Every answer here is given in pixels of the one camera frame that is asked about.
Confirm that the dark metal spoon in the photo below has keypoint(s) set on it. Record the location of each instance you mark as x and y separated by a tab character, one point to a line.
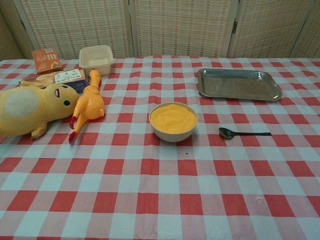
225	132

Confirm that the yellow powder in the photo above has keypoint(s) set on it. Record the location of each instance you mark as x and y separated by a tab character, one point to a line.
172	117

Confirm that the white round bowl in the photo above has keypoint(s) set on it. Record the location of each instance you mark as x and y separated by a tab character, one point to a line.
172	136

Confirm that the red white checked tablecloth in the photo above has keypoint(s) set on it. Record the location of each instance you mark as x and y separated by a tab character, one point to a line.
150	187

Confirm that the orange rubber chicken toy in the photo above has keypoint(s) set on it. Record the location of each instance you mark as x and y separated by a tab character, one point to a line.
91	102

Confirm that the beige plastic food container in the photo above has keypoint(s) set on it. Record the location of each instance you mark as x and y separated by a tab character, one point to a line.
107	67

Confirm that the rectangular steel tray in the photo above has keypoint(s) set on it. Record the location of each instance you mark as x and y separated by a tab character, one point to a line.
237	85

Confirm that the woven folding screen panel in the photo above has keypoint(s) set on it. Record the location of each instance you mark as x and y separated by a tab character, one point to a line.
75	25
312	37
7	37
182	25
270	25

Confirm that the biscuit box with white label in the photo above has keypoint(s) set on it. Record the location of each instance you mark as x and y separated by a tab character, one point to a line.
67	76

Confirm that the metal screen hinge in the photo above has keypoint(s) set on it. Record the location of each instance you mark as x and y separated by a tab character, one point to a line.
235	27

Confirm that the orange snack box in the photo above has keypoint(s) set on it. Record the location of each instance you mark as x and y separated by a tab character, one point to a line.
46	61

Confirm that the yellow plush toy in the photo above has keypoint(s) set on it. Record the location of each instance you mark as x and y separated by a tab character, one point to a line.
30	107

